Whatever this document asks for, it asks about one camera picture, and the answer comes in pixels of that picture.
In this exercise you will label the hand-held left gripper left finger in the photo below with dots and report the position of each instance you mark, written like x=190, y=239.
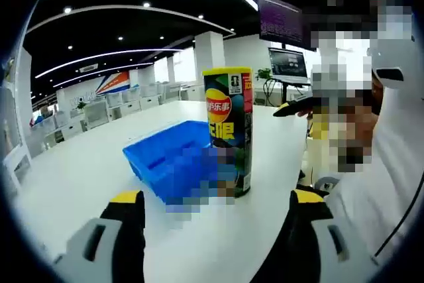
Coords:
x=99, y=250

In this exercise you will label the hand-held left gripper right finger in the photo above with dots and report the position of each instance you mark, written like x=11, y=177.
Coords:
x=318, y=250

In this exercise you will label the dark printed chip container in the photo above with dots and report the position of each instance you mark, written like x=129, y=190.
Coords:
x=228, y=124

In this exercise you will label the yellow round container lid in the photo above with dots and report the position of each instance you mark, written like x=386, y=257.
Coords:
x=228, y=71

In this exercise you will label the blue plastic box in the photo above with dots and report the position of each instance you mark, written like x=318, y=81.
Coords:
x=149, y=153

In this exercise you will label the black monitor stand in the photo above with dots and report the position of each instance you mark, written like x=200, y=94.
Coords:
x=275, y=89

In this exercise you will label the dark laptop screen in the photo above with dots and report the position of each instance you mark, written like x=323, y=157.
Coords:
x=288, y=64

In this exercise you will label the green potted plant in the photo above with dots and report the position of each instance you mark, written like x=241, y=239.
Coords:
x=264, y=73

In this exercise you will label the grey worn device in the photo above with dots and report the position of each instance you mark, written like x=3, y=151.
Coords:
x=326, y=185

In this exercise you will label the purple computer monitor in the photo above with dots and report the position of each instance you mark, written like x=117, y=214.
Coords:
x=280, y=21

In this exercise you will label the white table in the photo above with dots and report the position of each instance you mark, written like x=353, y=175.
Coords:
x=99, y=163

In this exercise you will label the person's white clothing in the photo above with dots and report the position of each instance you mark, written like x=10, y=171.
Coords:
x=391, y=163

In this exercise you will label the white shelf unit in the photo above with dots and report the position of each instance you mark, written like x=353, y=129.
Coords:
x=13, y=130

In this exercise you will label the row of white office desks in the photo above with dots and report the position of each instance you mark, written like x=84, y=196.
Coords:
x=132, y=104

